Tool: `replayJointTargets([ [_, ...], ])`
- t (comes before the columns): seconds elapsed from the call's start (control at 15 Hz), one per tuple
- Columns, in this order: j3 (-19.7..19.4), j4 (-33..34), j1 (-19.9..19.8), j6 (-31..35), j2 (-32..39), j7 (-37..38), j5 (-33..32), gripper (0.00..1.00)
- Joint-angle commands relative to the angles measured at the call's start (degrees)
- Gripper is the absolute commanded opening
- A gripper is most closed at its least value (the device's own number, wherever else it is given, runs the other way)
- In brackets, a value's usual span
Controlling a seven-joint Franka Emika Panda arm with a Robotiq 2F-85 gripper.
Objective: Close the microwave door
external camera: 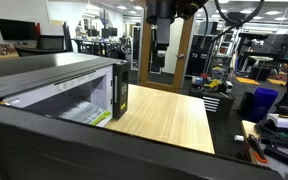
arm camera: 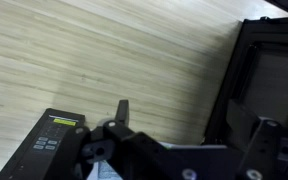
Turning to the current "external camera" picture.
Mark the black mesh office chair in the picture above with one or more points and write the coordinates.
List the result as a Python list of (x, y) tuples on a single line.
[(50, 42)]

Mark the small white box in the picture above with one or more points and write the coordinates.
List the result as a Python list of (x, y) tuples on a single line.
[(229, 86)]

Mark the black equipment rack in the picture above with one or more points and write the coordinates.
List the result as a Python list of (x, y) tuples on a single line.
[(200, 53)]

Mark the black computer monitor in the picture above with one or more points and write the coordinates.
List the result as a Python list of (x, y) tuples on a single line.
[(16, 29)]

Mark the small white cylinder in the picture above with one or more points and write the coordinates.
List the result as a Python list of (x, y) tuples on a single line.
[(239, 138)]

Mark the green strip inside microwave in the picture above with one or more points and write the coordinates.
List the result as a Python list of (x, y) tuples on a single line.
[(101, 117)]

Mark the flat black bar tool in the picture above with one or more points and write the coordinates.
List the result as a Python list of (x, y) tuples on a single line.
[(282, 156)]

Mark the black drawer cabinet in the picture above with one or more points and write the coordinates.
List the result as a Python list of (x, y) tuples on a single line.
[(214, 100)]

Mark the red object beside monitor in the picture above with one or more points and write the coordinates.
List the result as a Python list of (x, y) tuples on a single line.
[(37, 29)]

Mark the blue plastic bin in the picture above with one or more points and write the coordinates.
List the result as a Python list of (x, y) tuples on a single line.
[(264, 103)]

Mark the yellow tool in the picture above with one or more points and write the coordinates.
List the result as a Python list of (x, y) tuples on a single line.
[(214, 83)]

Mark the black plastic bin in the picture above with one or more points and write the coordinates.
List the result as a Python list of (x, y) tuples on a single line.
[(246, 104)]

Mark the ceiling light panel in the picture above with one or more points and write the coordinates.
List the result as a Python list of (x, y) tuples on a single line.
[(247, 11), (138, 7), (121, 7), (273, 12)]

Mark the black workstation frame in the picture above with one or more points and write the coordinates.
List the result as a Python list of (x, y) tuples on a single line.
[(267, 45)]

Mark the blue and white item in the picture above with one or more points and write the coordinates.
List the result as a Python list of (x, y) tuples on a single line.
[(197, 80)]

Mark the background desk with monitors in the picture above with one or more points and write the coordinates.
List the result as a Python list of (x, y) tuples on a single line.
[(97, 41)]

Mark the white camera device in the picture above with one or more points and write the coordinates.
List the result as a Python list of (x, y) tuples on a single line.
[(283, 122)]

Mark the black microwave oven body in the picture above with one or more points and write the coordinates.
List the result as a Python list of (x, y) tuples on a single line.
[(34, 70)]

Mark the silver door lever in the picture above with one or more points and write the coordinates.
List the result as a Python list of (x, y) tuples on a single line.
[(180, 55)]

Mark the yellow sticker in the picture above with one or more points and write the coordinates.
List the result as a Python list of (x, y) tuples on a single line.
[(123, 106)]

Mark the yellow floor mat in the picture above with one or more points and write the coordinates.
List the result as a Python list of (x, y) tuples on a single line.
[(276, 81), (247, 80)]

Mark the black leaning board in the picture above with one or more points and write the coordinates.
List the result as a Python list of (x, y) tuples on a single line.
[(68, 36)]

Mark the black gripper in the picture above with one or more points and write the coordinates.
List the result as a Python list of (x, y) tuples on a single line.
[(163, 31)]

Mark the grey microwave tray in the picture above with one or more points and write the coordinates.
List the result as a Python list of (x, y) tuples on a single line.
[(80, 112)]

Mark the black box on floor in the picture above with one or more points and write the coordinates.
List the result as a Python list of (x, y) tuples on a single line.
[(260, 73)]

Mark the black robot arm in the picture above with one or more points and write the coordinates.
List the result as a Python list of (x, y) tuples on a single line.
[(160, 8)]

